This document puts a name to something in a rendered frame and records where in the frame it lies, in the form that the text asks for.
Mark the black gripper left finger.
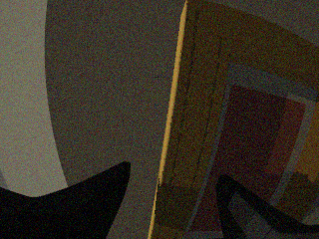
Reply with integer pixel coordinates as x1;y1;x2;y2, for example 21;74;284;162
0;161;131;239

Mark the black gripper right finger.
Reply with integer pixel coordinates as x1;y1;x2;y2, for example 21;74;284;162
215;174;319;239

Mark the brown rectangular picture frame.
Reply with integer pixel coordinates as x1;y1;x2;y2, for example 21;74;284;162
148;0;319;239

